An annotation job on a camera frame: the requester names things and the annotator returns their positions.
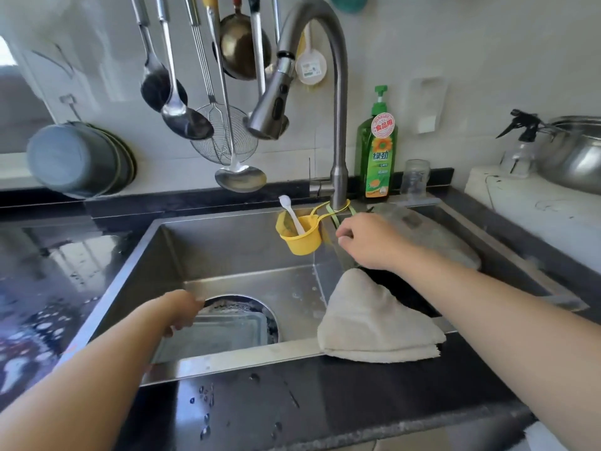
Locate dark green hanging basin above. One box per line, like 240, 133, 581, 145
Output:
103, 129, 138, 194

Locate person's right hand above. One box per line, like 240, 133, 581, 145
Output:
335, 213, 416, 271

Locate small black object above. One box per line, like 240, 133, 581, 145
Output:
496, 108, 544, 143

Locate grey hanging basin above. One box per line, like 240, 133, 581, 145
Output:
25, 122, 123, 200

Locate clear plastic cup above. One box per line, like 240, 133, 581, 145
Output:
400, 159, 431, 198

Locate steel soup ladle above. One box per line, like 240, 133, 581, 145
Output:
155, 0, 215, 142

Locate hanging steel ladles and skimmer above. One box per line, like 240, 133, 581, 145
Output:
130, 0, 189, 113

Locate orange-handled brass ladle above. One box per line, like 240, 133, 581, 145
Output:
218, 0, 274, 81

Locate person's left forearm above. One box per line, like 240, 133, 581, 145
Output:
0, 296, 189, 451

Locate yellow-handled steel ladle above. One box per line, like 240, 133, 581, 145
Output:
203, 0, 268, 194

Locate round steel pan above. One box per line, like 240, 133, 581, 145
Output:
202, 294, 281, 346

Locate steel wall hook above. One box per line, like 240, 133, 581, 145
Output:
59, 95, 81, 125

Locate stainless steel sink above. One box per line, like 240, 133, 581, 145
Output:
56, 206, 377, 386

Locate green dish soap bottle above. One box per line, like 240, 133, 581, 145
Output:
355, 85, 399, 201

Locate large steel mixing bowl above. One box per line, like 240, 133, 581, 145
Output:
535, 115, 601, 195

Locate white dish rag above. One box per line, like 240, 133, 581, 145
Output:
316, 267, 448, 363

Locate white cleaning brush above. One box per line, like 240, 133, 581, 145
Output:
279, 194, 306, 237

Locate yellow hanging sink cup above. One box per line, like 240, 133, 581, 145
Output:
275, 202, 353, 256

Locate green hanging sponge holder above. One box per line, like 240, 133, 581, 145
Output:
319, 200, 360, 245

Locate steel gooseneck faucet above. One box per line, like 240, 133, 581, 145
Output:
244, 0, 351, 210

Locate white hanging cloth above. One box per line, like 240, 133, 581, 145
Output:
19, 0, 128, 81

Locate round steel basin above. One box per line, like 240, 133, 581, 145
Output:
368, 204, 483, 271

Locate wire mesh skimmer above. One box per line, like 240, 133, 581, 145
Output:
183, 0, 259, 165

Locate white dish brush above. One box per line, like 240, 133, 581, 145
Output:
295, 46, 329, 87

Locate person's left hand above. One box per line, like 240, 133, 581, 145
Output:
155, 289, 206, 336

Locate person's right forearm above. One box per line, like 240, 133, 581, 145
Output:
389, 241, 601, 438

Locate rectangular steel tray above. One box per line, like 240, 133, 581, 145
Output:
150, 305, 274, 365

